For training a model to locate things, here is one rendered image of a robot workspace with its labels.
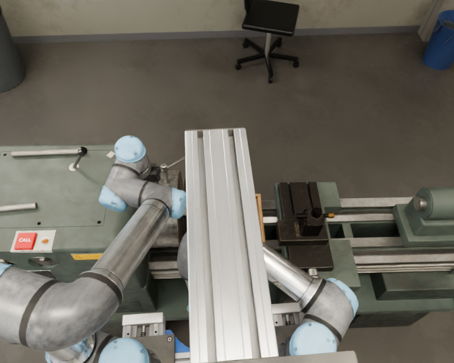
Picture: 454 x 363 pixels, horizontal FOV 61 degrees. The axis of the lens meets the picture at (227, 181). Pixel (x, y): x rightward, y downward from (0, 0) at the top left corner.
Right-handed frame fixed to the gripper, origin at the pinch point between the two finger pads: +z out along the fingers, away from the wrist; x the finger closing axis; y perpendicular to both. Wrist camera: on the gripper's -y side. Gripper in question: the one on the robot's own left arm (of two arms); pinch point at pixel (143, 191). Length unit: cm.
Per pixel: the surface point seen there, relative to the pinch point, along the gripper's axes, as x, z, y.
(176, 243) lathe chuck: -13.8, 23.9, 9.3
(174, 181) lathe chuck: 8.0, 12.7, 9.4
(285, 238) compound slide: -11, 30, 54
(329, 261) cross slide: -21, 33, 72
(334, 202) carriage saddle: 8, 45, 81
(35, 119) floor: 127, 171, -128
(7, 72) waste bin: 172, 164, -156
